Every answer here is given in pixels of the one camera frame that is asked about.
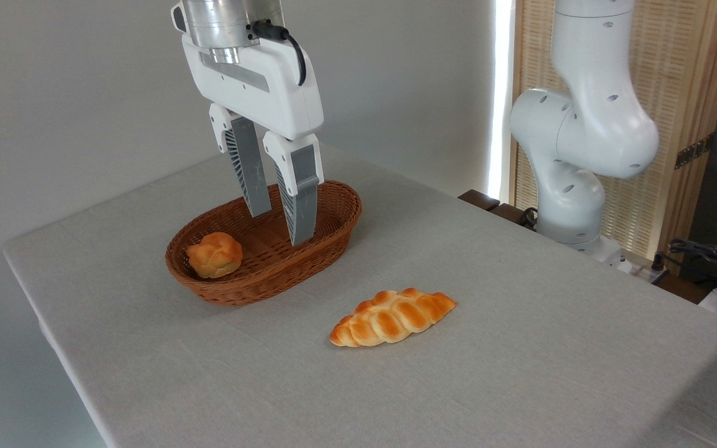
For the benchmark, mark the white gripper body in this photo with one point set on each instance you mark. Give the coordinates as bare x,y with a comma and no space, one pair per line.
259,87

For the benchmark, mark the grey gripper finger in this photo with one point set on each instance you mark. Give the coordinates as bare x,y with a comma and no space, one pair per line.
301,186
248,162

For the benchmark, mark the long braided bread loaf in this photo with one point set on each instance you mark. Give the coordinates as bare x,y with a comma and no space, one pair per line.
389,317

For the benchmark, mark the brown wicker oval basket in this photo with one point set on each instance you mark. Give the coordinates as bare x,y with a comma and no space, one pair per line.
315,255

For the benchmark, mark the round knotted bread roll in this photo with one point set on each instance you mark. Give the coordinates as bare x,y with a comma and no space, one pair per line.
214,255

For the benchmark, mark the grey tablecloth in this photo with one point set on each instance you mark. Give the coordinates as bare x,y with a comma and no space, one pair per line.
458,373

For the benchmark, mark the dark metal screen hinge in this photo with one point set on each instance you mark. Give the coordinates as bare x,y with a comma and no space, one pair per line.
694,151

